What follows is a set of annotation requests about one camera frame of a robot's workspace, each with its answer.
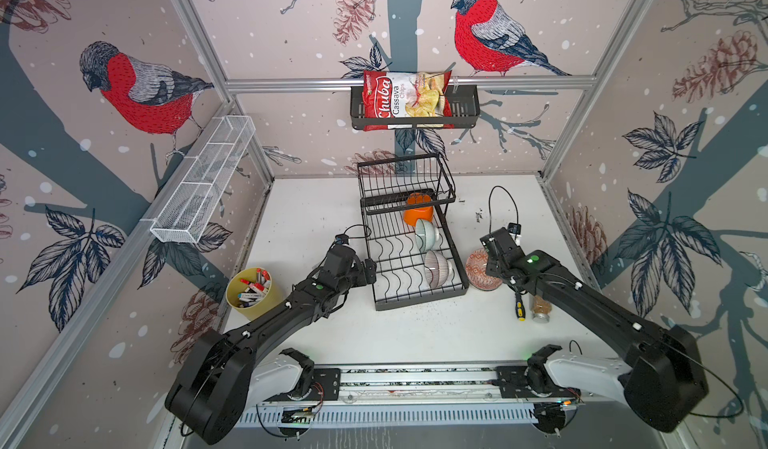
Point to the pink patterned glass bowl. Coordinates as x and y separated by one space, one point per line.
438 270

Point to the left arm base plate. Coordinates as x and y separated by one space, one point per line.
325 386

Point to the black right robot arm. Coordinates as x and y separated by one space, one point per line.
657 372

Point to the glass spice jar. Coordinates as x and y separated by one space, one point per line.
541 309

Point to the yellow black screwdriver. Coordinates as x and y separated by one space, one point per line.
520 309

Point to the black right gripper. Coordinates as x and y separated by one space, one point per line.
489 269

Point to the black wall basket shelf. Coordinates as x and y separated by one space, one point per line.
458 107

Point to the white wire mesh shelf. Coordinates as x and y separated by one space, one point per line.
194 200

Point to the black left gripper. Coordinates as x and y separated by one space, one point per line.
371 271

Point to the yellow cup with markers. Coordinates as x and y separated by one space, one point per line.
253 292

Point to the light green ceramic bowl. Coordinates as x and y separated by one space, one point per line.
427 235

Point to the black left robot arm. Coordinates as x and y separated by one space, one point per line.
210 391

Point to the orange plastic bowl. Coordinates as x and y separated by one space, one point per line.
418 207

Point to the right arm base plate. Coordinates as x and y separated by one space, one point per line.
515 382

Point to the red cassava chips bag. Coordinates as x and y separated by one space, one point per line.
405 95

